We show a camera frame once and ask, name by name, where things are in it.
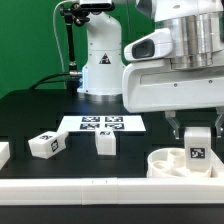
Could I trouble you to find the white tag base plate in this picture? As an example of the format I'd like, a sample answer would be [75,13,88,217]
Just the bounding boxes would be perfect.
[58,115,145,132]

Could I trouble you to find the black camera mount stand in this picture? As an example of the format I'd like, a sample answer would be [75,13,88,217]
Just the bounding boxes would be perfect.
[60,3,90,91]

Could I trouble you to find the white round stool seat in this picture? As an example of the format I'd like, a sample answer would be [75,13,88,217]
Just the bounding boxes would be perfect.
[147,148,224,178]

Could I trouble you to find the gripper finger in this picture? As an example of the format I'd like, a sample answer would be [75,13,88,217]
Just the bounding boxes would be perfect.
[215,106,224,138]

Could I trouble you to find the black cables on table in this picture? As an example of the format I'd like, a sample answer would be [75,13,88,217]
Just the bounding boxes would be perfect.
[29,72,83,90]

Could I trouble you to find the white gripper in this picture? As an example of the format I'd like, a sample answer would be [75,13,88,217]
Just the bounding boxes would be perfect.
[122,28,224,139]

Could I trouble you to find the white fence bar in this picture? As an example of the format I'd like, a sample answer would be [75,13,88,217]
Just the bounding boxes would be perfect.
[0,178,224,205]
[0,142,10,170]

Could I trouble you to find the white left fence bar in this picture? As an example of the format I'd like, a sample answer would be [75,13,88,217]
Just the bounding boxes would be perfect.
[0,142,10,170]

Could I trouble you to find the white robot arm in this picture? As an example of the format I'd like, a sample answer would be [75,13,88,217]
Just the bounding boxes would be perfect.
[80,0,224,136]

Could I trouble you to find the grey cable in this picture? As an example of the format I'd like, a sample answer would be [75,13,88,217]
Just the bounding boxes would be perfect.
[52,0,79,74]

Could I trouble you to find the white front fence bar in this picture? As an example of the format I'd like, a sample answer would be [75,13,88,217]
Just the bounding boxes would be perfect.
[0,178,224,205]

